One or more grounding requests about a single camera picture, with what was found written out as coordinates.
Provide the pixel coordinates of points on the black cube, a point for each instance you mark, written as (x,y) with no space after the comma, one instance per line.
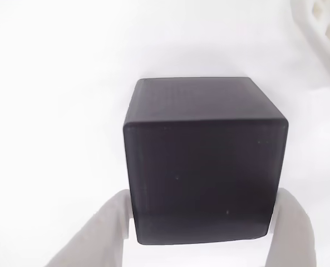
(206,167)

